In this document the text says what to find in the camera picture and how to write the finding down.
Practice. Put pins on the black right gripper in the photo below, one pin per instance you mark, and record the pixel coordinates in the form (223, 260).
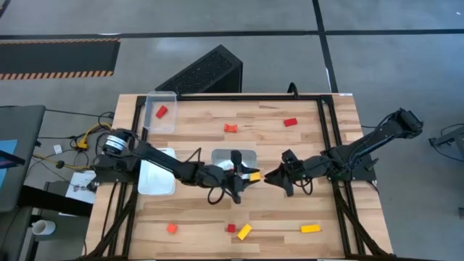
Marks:
(295, 168)

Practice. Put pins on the orange arch block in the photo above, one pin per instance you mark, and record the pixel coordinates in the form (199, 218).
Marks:
(230, 128)

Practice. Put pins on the black aluminium table frame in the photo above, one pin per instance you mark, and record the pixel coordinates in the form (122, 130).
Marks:
(253, 97)

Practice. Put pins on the black hazard-striped floor mat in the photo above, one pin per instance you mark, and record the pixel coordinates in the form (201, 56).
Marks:
(54, 56)

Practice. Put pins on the orange cube block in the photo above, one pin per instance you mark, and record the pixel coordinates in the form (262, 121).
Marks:
(172, 228)

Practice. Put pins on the blue screen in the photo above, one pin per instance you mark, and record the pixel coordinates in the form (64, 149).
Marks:
(5, 146)

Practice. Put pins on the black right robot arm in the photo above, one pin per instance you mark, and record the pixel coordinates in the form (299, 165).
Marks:
(366, 143)

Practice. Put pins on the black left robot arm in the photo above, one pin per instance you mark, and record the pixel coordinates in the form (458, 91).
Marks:
(159, 159)

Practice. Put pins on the long yellow block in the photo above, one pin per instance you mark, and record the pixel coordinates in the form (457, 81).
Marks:
(310, 228)

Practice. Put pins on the dark stand base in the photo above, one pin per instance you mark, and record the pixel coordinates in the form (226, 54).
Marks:
(449, 139)

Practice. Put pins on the white paper sheet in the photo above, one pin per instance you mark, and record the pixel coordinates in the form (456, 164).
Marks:
(81, 188)

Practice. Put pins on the translucent square plastic bin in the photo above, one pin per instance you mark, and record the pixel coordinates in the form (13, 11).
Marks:
(221, 157)

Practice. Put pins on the small yellow block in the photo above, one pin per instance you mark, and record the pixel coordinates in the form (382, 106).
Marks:
(255, 176)

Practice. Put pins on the white power adapter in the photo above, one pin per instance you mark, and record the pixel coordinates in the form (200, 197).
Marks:
(58, 149)

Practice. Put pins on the red cube block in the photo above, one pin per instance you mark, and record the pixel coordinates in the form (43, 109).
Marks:
(231, 228)

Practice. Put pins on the white plastic bin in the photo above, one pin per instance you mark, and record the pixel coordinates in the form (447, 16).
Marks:
(156, 181)

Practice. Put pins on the grey side desk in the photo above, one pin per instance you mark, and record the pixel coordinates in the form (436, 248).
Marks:
(20, 156)

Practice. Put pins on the black perforated case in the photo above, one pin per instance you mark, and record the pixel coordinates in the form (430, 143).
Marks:
(203, 72)

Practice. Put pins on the clear rectangular plastic bin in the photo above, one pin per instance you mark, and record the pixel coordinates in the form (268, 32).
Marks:
(168, 123)

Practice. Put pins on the red rectangular block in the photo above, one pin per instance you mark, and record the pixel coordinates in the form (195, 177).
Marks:
(161, 111)
(290, 122)

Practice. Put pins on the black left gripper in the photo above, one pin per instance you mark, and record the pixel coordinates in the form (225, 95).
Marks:
(221, 175)

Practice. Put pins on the white cup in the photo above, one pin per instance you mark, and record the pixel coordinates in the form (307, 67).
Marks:
(43, 227)

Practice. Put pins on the yellow cylinder block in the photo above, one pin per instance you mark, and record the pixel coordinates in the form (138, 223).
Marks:
(244, 232)

